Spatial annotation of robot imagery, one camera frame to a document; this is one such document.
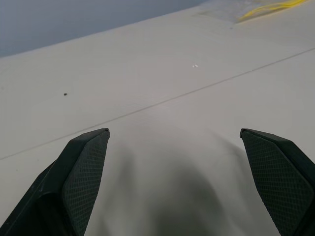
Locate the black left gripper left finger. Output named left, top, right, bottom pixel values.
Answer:
left=0, top=128, right=111, bottom=236

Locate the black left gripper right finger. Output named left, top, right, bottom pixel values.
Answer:
left=239, top=127, right=315, bottom=236

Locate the yellow cable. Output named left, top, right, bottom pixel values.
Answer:
left=239, top=0, right=307, bottom=21

